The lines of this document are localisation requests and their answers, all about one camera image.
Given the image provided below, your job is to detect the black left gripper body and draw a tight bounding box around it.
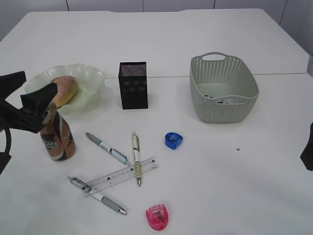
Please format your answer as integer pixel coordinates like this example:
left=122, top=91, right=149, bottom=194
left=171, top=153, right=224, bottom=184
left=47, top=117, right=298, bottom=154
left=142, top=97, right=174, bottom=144
left=0, top=97, right=15, bottom=176

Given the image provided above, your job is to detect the black mesh pen holder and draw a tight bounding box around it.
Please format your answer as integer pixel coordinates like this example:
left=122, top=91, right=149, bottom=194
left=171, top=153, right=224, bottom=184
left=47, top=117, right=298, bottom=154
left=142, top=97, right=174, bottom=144
left=118, top=62, right=148, bottom=110

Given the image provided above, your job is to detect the sugared bread bun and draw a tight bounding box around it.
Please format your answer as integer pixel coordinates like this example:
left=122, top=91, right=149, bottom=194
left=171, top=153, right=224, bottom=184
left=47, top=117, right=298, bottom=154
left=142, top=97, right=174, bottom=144
left=51, top=75, right=79, bottom=108

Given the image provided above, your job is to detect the pale green plastic basket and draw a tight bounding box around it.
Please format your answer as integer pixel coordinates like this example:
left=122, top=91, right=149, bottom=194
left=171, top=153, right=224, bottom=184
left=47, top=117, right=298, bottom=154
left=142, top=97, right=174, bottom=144
left=190, top=53, right=259, bottom=123

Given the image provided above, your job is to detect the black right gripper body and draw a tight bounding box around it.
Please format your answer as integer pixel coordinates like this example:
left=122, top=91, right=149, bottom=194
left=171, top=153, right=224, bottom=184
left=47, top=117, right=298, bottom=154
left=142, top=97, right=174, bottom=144
left=300, top=123, right=313, bottom=171

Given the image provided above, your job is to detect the grey blue ballpoint pen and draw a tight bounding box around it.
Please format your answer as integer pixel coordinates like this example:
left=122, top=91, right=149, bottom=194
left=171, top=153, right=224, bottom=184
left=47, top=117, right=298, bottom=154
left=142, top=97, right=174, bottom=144
left=85, top=132, right=131, bottom=166

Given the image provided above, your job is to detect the white grey ballpoint pen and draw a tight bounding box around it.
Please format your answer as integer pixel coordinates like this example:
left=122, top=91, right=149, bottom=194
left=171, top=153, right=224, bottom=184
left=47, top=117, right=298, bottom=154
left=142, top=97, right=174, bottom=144
left=67, top=176, right=128, bottom=215

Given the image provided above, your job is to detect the blue pencil sharpener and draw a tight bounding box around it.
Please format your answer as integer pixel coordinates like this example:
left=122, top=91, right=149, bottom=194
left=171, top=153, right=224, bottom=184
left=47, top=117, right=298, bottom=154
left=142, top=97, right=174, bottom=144
left=164, top=132, right=183, bottom=150

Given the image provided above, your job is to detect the white cream ballpoint pen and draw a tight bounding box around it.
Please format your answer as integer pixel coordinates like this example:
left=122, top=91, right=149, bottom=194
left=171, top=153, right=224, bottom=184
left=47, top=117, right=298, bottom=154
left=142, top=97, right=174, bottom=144
left=132, top=132, right=142, bottom=187

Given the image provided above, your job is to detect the clear plastic ruler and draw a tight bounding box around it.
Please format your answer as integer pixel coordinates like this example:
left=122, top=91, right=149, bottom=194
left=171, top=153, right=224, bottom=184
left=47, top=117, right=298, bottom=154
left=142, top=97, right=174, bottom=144
left=84, top=158, right=158, bottom=197

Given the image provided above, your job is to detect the large paper ball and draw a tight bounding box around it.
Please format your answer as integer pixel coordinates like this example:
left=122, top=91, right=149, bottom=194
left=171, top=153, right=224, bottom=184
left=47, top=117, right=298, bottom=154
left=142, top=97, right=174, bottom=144
left=217, top=97, right=239, bottom=104

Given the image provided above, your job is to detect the brown Nescafe coffee bottle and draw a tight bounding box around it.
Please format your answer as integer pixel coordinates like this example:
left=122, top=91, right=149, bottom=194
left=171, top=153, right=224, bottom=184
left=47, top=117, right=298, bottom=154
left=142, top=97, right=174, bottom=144
left=40, top=102, right=75, bottom=161

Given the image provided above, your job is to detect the green wavy glass plate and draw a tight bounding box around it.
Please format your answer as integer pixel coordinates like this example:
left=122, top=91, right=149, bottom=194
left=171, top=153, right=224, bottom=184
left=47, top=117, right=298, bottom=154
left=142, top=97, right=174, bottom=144
left=24, top=64, right=107, bottom=115

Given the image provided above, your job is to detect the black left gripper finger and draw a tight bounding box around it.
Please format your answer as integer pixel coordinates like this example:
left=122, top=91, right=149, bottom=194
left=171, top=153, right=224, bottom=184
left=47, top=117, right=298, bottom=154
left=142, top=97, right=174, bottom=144
left=9, top=83, right=58, bottom=133
left=0, top=71, right=26, bottom=102

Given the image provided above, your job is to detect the pink pencil sharpener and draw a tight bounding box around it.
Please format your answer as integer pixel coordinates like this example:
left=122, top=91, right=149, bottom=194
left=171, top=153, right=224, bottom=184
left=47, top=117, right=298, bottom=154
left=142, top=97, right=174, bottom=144
left=145, top=204, right=169, bottom=231

